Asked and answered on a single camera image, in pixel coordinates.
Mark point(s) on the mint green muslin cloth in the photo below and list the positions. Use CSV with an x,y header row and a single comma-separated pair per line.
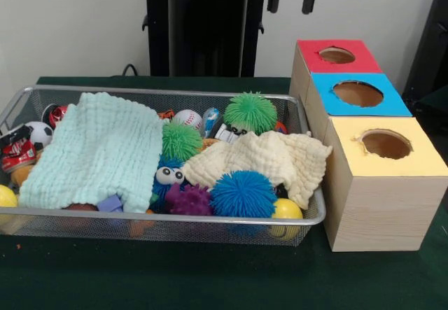
x,y
91,149

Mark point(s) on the orange plush toy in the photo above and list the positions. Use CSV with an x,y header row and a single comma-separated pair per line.
x,y
22,177

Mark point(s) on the wooden box with three holes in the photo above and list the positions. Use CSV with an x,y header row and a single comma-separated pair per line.
x,y
381,212

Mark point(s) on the large green spiky ball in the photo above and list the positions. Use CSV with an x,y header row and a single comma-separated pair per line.
x,y
250,112

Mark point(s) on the black chair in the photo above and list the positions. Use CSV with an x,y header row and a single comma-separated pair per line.
x,y
435,44

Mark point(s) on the white baseball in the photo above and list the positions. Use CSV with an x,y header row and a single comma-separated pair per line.
x,y
187,118

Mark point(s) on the cream muslin cloth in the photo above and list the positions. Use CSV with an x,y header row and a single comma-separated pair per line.
x,y
252,159

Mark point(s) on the blue spiky rubber ball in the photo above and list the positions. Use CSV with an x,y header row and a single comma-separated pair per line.
x,y
243,194

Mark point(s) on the blue fuzzy toy with eyes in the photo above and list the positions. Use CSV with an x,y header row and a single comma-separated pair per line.
x,y
169,175

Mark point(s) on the yellow ball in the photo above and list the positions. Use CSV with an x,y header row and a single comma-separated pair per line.
x,y
287,208

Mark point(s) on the purple spiky rubber ball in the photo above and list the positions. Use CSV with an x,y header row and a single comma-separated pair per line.
x,y
189,201

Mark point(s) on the black and white soccer ball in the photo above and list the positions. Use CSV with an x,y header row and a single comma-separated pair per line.
x,y
38,133

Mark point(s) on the dark green tablecloth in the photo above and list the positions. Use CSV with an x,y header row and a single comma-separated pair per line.
x,y
210,282

